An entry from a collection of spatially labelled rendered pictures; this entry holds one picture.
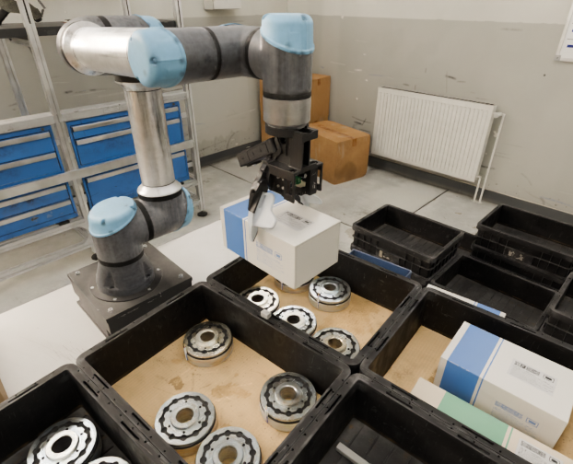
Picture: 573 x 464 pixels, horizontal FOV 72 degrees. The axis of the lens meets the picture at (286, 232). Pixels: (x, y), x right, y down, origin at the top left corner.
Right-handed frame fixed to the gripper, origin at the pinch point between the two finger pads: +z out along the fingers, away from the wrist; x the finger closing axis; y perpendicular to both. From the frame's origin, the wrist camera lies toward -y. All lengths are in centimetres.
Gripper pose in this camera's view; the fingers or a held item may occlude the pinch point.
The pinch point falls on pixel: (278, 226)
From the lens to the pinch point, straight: 75.1
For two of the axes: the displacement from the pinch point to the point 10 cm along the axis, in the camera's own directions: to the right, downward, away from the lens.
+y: 7.1, 3.7, -6.0
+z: -0.1, 8.6, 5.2
